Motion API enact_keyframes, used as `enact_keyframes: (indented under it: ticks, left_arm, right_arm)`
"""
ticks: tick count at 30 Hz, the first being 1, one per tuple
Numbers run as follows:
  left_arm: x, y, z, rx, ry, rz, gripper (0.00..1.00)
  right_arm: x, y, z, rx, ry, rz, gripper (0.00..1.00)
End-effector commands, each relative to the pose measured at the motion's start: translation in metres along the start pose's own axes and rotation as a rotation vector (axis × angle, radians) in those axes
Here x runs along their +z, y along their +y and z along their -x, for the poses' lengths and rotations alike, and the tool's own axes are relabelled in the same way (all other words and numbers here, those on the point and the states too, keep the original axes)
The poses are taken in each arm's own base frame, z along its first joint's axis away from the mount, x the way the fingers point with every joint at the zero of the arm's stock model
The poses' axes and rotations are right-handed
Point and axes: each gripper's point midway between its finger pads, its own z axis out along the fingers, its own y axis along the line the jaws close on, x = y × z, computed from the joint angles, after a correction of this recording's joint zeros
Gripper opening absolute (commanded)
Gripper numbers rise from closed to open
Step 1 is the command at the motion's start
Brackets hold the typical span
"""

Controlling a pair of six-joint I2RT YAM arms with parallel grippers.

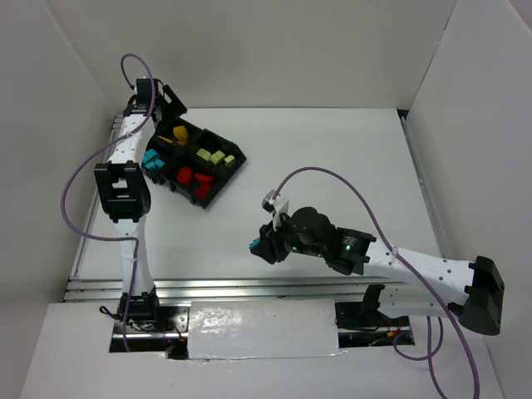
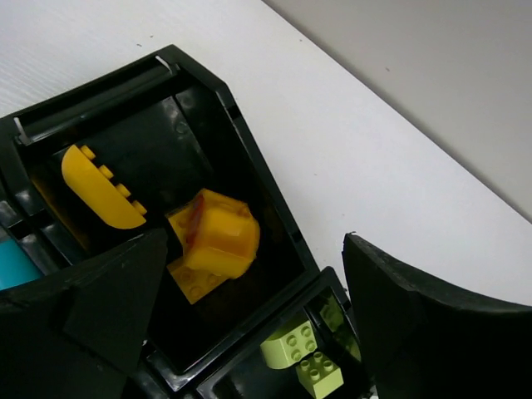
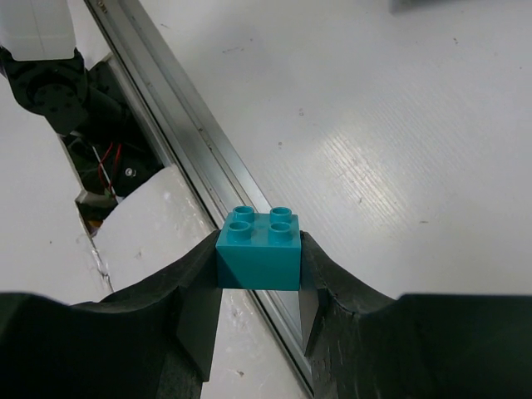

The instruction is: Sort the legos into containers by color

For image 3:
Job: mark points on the aluminium front rail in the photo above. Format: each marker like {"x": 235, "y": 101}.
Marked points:
{"x": 199, "y": 166}

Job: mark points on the white foam cover panel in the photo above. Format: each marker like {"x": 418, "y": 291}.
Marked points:
{"x": 46, "y": 249}

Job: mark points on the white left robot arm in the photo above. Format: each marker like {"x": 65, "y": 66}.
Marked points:
{"x": 37, "y": 30}

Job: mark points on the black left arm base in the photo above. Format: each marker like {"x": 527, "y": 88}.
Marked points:
{"x": 90, "y": 114}

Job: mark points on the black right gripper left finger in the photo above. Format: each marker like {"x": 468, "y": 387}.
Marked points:
{"x": 154, "y": 339}

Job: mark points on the small teal square brick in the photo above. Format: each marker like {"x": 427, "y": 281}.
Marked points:
{"x": 257, "y": 251}

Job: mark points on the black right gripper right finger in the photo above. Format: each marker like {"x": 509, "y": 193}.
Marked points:
{"x": 362, "y": 344}

